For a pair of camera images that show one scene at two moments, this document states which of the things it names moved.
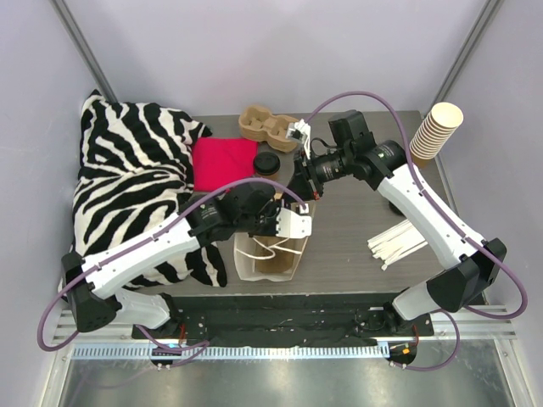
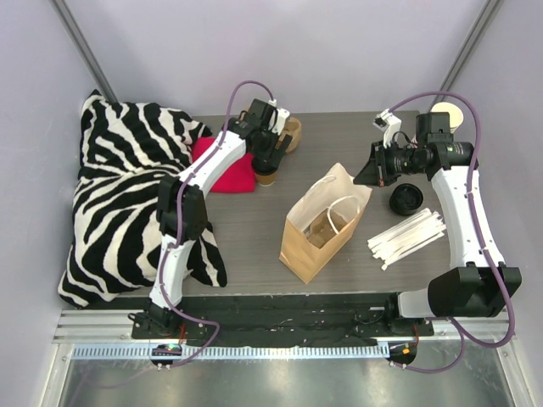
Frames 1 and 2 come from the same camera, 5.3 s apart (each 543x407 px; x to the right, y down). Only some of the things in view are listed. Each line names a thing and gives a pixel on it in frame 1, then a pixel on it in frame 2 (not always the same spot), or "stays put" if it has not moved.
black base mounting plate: x=286 y=320 stays put
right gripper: x=309 y=177 → x=380 y=164
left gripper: x=268 y=218 → x=274 y=144
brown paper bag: x=270 y=257 → x=321 y=225
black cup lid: x=266 y=163 stays put
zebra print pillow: x=136 y=169 stays put
